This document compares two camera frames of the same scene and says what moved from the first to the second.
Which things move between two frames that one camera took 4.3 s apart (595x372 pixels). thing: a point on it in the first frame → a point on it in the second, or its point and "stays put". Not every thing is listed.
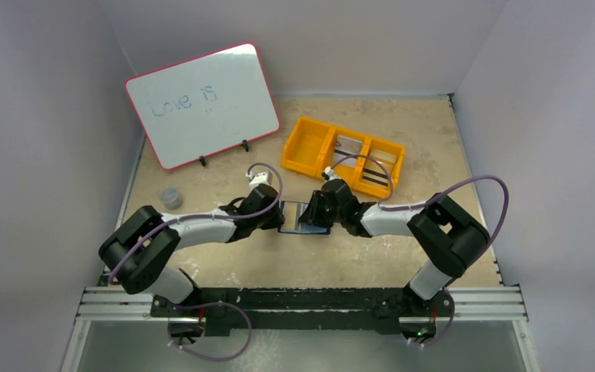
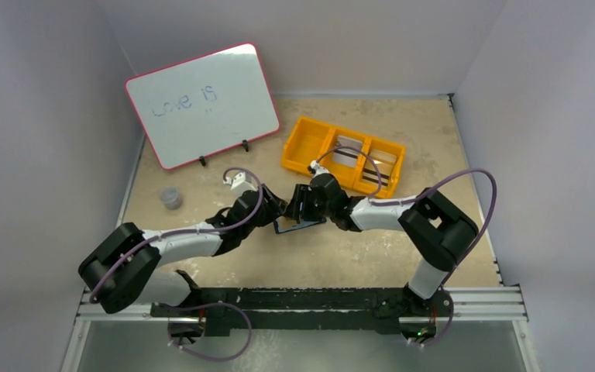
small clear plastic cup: x=171 y=198 stays put
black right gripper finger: x=314 y=211 → x=301 y=201
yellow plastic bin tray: x=369 y=166 stays put
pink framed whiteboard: x=204 y=105 stays put
